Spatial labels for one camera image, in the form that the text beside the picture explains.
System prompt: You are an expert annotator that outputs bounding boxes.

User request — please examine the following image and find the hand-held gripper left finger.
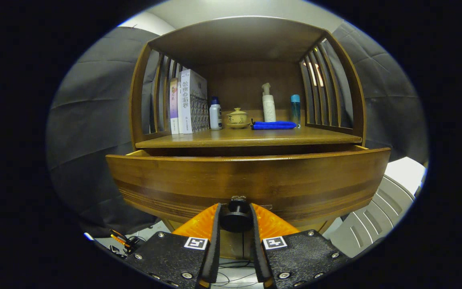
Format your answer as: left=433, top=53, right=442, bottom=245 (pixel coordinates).
left=125, top=203, right=221, bottom=289

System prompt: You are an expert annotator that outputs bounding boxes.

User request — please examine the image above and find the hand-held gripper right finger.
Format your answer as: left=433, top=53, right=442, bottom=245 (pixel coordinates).
left=249, top=203, right=352, bottom=289

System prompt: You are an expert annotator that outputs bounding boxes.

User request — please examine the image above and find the black round drawer knob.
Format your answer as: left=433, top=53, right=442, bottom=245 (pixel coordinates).
left=220, top=195, right=253, bottom=232

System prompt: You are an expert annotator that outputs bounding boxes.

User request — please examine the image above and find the brown wooden drawer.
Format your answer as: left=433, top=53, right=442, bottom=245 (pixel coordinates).
left=105, top=145, right=392, bottom=233

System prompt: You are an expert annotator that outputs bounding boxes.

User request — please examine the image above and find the wooden cabinet door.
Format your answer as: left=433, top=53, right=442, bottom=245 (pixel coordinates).
left=243, top=233, right=255, bottom=259
left=220, top=232, right=243, bottom=259

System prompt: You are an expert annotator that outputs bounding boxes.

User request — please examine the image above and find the brown wooden countertop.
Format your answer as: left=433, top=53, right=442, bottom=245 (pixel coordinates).
left=135, top=124, right=363, bottom=149

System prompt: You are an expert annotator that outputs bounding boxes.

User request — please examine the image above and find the white filing cabinet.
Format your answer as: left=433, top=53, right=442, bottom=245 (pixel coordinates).
left=329, top=157, right=427, bottom=257

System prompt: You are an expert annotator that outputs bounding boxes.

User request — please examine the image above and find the brown wooden cabinet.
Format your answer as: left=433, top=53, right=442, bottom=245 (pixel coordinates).
left=129, top=16, right=367, bottom=261

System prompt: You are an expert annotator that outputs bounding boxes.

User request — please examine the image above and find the orange and black tool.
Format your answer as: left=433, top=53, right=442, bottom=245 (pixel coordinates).
left=109, top=229, right=141, bottom=255

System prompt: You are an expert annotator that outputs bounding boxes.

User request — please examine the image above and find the folded blue cloth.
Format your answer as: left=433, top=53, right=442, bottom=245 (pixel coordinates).
left=251, top=119, right=298, bottom=130

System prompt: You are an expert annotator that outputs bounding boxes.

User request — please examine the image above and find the white bottle with blue cap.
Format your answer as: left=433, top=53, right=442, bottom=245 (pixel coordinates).
left=209, top=96, right=223, bottom=130

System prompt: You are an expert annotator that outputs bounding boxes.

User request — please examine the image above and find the yellow ceramic lidded teacup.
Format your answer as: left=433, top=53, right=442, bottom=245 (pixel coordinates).
left=226, top=108, right=251, bottom=129

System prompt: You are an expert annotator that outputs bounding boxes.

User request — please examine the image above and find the thick white book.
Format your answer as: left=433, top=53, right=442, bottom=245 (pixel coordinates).
left=177, top=69, right=210, bottom=134

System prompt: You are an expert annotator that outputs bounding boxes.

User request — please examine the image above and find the white pump bottle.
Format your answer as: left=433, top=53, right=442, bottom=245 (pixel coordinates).
left=261, top=83, right=277, bottom=122

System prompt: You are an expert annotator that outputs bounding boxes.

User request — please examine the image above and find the thin purple book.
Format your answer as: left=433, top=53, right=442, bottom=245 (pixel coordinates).
left=169, top=77, right=180, bottom=135

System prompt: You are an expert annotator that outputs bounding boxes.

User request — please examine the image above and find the clear blue bottle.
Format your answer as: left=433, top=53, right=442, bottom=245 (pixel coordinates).
left=290, top=94, right=302, bottom=128

